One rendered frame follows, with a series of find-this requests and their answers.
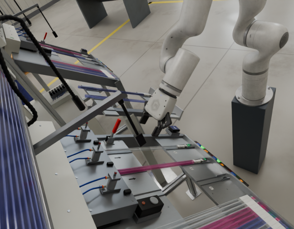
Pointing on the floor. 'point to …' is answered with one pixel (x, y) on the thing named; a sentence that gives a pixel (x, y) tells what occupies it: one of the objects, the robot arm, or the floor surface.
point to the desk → (97, 14)
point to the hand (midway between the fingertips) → (149, 127)
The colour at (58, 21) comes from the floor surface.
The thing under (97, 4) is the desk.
